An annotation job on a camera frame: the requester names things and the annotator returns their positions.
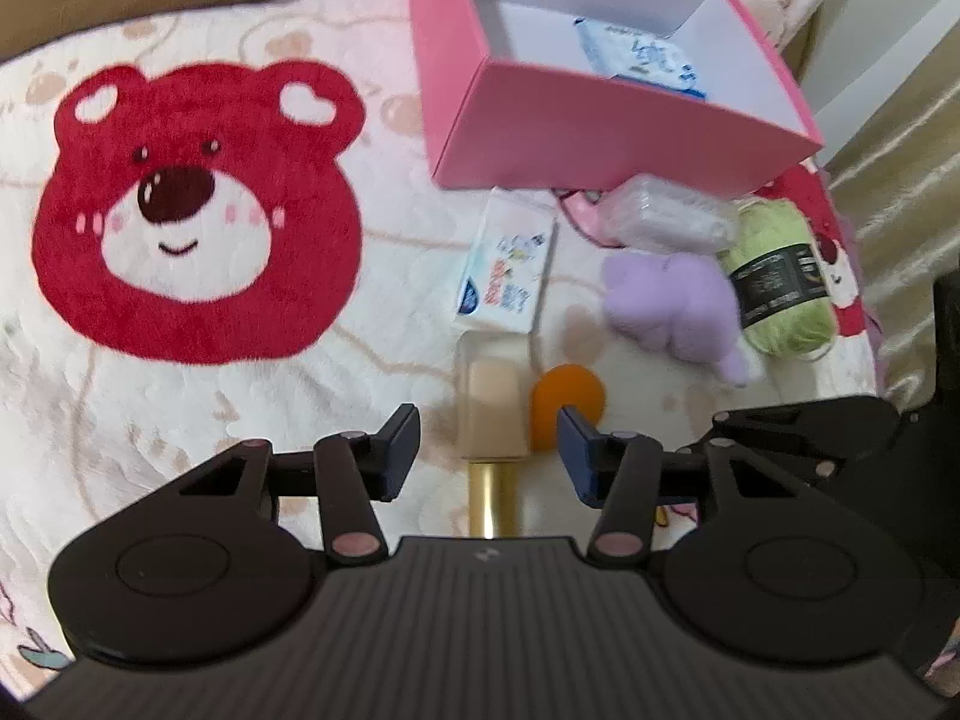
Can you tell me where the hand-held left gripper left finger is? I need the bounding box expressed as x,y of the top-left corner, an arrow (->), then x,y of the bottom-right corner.
178,403 -> 421,567

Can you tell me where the beige curtain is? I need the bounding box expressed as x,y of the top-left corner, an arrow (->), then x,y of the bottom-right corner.
780,0 -> 960,421

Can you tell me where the orange makeup sponge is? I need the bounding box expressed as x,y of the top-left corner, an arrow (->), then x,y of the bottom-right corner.
529,364 -> 607,455

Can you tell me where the blue white tissue pack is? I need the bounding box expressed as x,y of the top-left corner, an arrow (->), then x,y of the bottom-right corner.
574,15 -> 710,102

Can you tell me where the pink cardboard box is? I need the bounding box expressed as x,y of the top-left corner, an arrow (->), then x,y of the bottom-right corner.
409,0 -> 826,192

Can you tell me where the red bear printed blanket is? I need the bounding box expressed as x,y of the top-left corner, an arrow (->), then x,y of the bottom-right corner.
0,0 -> 886,698

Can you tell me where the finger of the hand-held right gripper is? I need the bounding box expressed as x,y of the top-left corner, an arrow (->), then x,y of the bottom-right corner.
780,454 -> 901,500
711,394 -> 912,460

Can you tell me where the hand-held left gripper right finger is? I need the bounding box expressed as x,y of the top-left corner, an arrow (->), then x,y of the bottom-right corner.
556,403 -> 818,563

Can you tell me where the clear plastic packet orange label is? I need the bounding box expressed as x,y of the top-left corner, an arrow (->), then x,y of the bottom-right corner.
604,174 -> 740,254

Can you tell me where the green yarn ball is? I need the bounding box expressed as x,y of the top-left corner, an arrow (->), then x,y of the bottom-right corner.
716,199 -> 839,361

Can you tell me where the white printed tissue pack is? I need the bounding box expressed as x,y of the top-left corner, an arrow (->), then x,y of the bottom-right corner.
452,187 -> 560,336

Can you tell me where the beige bottle with gold cap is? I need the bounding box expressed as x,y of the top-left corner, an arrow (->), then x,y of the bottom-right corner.
457,336 -> 530,541

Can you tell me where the purple plush toy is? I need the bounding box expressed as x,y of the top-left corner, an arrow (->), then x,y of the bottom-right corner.
604,251 -> 766,389

